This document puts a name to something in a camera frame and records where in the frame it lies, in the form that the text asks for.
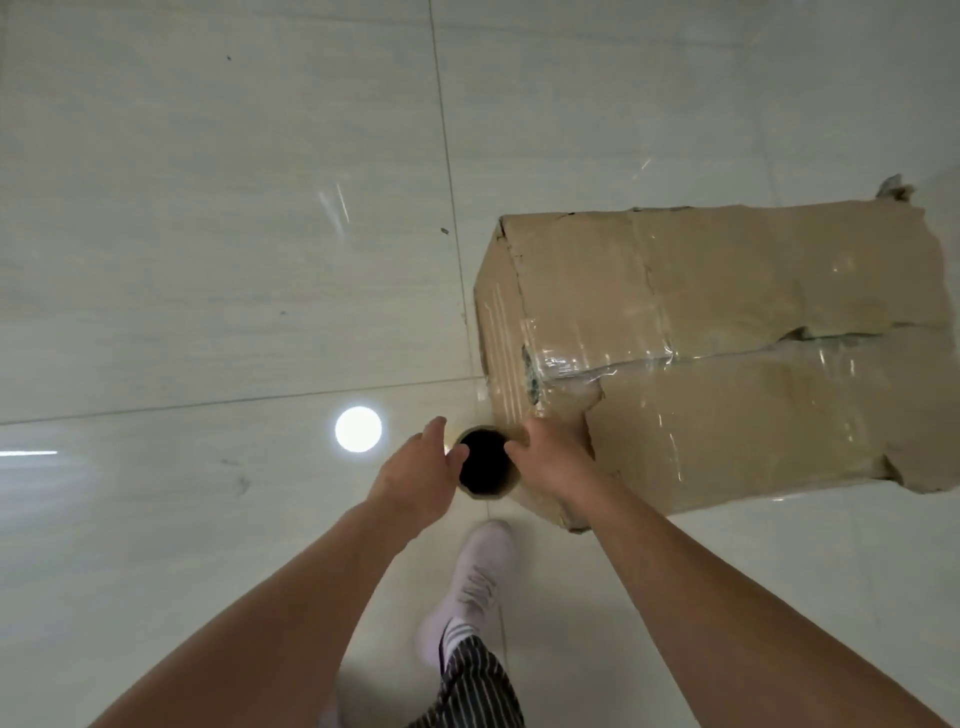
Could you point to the person's left hand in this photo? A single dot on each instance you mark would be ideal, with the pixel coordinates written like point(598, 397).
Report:
point(412, 480)

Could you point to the person's right hand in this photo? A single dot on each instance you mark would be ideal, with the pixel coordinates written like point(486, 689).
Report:
point(559, 465)

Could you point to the person's right thumb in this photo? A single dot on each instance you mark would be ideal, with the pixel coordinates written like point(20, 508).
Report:
point(519, 456)

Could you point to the person's left thumb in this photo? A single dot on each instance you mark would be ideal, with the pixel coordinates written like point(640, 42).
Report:
point(456, 463)

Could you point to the person's right forearm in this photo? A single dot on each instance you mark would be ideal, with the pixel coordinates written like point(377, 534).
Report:
point(720, 615)

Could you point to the person's left forearm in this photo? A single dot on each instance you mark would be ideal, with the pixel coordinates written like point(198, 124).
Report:
point(270, 622)

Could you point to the white sneaker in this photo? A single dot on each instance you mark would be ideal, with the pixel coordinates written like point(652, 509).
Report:
point(476, 577)

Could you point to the white sock with black stripes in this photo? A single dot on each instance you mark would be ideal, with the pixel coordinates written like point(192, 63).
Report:
point(459, 637)

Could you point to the black white striped trousers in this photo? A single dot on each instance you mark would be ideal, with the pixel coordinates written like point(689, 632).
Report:
point(476, 690)

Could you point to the large taped cardboard box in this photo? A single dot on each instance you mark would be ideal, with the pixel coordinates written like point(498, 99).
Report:
point(735, 345)

